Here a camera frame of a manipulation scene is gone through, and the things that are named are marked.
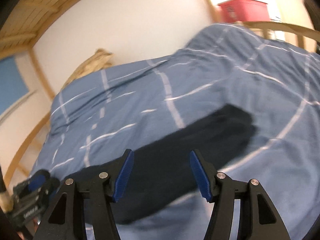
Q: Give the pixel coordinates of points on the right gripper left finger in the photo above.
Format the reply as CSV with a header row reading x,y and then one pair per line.
x,y
104,185

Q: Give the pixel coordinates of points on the beige patterned pillow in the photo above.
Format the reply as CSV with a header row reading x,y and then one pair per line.
x,y
101,59

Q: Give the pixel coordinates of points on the dark navy pants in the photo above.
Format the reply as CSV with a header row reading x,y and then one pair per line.
x,y
161,170

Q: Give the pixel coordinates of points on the blue checked duvet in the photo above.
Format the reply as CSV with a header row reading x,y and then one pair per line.
x,y
94,119

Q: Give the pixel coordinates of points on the blue wall panel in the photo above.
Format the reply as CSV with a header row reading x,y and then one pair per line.
x,y
12,86

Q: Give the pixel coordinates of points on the red plastic storage bin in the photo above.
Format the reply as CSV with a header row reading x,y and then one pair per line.
x,y
242,10

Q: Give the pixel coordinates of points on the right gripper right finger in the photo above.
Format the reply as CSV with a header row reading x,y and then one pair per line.
x,y
215,189

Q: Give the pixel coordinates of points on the wooden bed frame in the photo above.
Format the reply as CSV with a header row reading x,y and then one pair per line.
x,y
48,39

